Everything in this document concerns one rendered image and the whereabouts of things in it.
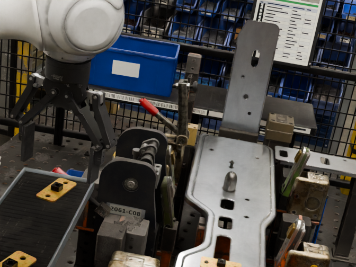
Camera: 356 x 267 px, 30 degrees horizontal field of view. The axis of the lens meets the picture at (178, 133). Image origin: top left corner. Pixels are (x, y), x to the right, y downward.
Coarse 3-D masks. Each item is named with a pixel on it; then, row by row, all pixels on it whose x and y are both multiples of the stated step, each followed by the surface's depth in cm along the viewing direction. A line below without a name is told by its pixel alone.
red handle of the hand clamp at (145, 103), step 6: (144, 102) 172; (144, 108) 173; (150, 108) 172; (156, 108) 173; (156, 114) 173; (162, 114) 174; (162, 120) 174; (168, 120) 175; (168, 126) 174; (174, 126) 175; (174, 132) 175
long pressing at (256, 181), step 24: (216, 144) 190; (240, 144) 192; (192, 168) 172; (216, 168) 175; (240, 168) 177; (264, 168) 180; (192, 192) 161; (216, 192) 163; (240, 192) 165; (264, 192) 167; (216, 216) 152; (240, 216) 154; (264, 216) 156; (216, 240) 144; (240, 240) 145; (264, 240) 147; (192, 264) 134; (264, 264) 138
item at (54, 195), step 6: (60, 180) 124; (66, 180) 124; (48, 186) 121; (54, 186) 120; (60, 186) 120; (66, 186) 122; (72, 186) 122; (42, 192) 119; (48, 192) 119; (54, 192) 119; (60, 192) 120; (66, 192) 120; (42, 198) 117; (48, 198) 117; (54, 198) 118
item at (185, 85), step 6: (174, 84) 170; (180, 84) 168; (186, 84) 168; (180, 90) 169; (186, 90) 169; (180, 96) 169; (186, 96) 170; (180, 102) 170; (186, 102) 170; (180, 108) 171; (186, 108) 171; (180, 114) 171; (186, 114) 171; (180, 120) 172; (186, 120) 172; (180, 126) 173; (186, 126) 173; (180, 132) 173; (186, 132) 173
